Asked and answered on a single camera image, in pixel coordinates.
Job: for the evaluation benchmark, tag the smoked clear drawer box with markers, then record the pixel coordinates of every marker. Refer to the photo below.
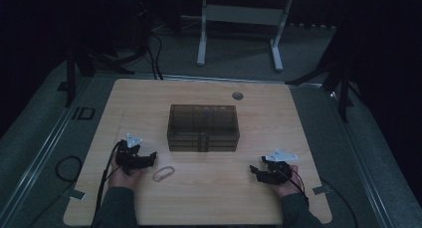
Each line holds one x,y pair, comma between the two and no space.
202,121

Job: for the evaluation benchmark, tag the person's left hand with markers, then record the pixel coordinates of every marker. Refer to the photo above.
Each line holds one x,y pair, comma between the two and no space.
122,181

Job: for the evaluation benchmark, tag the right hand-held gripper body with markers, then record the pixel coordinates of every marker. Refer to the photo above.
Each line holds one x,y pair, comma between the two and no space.
277,175

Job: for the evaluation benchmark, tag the grey tape piece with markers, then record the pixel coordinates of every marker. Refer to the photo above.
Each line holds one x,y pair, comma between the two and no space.
321,190
77,194

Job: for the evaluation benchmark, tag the metal floor rail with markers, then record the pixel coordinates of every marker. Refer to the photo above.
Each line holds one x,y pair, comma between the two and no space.
43,148
361,161

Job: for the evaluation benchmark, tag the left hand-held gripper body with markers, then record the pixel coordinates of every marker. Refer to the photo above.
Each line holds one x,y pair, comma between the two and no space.
127,156

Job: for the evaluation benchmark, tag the person's right hand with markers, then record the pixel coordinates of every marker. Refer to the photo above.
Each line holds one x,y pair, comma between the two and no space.
292,188

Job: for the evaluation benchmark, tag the white desk frame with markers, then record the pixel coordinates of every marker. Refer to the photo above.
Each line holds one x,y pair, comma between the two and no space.
244,15

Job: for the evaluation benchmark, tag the black stand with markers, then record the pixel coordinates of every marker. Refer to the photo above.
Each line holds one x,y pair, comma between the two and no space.
343,88
70,75

